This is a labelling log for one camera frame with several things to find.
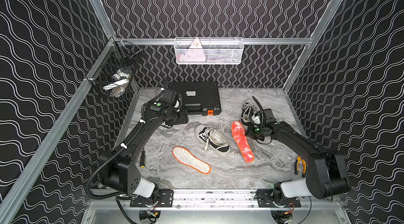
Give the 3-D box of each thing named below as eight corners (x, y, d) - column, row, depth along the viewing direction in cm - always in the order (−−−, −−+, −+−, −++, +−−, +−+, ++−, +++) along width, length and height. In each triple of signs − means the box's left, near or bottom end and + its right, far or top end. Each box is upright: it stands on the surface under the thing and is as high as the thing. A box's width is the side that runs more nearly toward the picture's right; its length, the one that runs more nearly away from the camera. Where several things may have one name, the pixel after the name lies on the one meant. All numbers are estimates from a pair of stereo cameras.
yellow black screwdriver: (141, 168, 86) (139, 166, 84) (141, 150, 92) (140, 148, 90) (144, 167, 86) (143, 165, 84) (144, 149, 92) (143, 148, 90)
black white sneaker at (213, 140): (190, 141, 95) (189, 134, 88) (200, 128, 101) (200, 121, 94) (223, 162, 87) (225, 156, 81) (232, 147, 93) (234, 140, 86)
